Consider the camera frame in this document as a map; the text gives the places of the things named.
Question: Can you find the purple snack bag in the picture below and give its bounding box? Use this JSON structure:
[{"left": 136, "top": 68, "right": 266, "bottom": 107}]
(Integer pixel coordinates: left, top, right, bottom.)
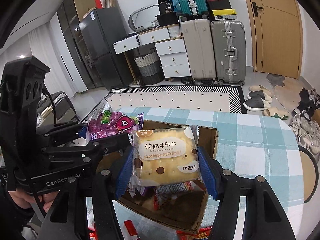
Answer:
[{"left": 86, "top": 110, "right": 144, "bottom": 141}]

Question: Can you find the cracker snack pack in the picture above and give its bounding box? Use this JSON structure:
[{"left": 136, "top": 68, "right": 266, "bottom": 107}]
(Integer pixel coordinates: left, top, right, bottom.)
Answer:
[{"left": 131, "top": 126, "right": 201, "bottom": 187}]

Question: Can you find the person's left hand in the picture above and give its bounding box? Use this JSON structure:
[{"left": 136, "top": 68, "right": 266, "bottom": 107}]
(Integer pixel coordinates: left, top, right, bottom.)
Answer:
[{"left": 8, "top": 189, "right": 58, "bottom": 212}]

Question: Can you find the red snack pack left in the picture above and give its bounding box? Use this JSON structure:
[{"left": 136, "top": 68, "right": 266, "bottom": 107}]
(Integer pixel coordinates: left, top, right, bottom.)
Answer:
[{"left": 123, "top": 220, "right": 140, "bottom": 240}]

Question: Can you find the red snack pack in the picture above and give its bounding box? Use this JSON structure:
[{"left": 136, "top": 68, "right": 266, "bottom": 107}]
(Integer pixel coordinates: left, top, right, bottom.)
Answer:
[
  {"left": 123, "top": 220, "right": 140, "bottom": 240},
  {"left": 176, "top": 226, "right": 212, "bottom": 240}
]

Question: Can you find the red snack pack right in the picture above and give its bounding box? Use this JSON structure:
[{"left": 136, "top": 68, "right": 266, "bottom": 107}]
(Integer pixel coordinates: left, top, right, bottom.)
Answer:
[{"left": 176, "top": 226, "right": 212, "bottom": 240}]

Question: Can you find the round stool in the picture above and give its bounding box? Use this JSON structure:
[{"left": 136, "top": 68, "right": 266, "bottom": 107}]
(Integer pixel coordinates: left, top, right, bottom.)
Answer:
[{"left": 298, "top": 145, "right": 319, "bottom": 203}]

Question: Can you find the cardboard SF box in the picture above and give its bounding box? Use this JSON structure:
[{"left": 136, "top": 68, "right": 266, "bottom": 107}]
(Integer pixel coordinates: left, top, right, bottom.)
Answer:
[{"left": 96, "top": 119, "right": 220, "bottom": 235}]

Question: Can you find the woven laundry basket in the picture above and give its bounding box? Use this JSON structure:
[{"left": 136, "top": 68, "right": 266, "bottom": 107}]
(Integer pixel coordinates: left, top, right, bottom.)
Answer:
[{"left": 134, "top": 48, "right": 164, "bottom": 86}]

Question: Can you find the beige slippers pair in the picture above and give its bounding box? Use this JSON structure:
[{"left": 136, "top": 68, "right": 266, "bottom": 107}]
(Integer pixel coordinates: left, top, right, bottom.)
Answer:
[{"left": 244, "top": 85, "right": 289, "bottom": 120}]

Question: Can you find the black slippers pair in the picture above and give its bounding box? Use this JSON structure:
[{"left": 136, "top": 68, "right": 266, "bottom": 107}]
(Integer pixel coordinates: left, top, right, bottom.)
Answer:
[{"left": 243, "top": 90, "right": 272, "bottom": 112}]

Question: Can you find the black refrigerator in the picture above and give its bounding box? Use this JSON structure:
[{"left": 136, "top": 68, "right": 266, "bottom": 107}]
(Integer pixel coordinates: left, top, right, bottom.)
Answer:
[{"left": 79, "top": 7, "right": 133, "bottom": 90}]

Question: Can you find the white drawer desk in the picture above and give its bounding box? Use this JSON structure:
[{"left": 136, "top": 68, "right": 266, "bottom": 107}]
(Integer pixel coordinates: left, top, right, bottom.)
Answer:
[{"left": 113, "top": 24, "right": 191, "bottom": 78}]

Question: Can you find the oval mirror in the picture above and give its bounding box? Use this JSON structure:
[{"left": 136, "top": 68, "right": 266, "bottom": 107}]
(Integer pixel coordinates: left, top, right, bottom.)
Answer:
[{"left": 128, "top": 4, "right": 159, "bottom": 33}]

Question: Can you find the dark glass cabinet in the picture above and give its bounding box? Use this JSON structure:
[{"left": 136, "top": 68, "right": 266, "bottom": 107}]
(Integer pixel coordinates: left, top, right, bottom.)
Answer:
[{"left": 57, "top": 0, "right": 104, "bottom": 89}]

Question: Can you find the beige suitcase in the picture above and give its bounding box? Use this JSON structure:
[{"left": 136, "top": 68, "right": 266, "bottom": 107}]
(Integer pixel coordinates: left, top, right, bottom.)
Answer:
[{"left": 181, "top": 19, "right": 216, "bottom": 81}]

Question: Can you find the silver suitcase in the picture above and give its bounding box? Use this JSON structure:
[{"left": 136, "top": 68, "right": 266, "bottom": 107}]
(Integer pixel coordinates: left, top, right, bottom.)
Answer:
[{"left": 211, "top": 20, "right": 246, "bottom": 86}]

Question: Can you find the stack of shoe boxes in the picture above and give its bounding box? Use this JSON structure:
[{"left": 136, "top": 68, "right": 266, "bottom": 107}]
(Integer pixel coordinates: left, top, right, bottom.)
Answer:
[{"left": 206, "top": 0, "right": 237, "bottom": 21}]

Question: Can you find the wooden door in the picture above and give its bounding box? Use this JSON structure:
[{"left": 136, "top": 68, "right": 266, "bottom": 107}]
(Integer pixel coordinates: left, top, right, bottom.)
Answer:
[{"left": 246, "top": 0, "right": 303, "bottom": 79}]

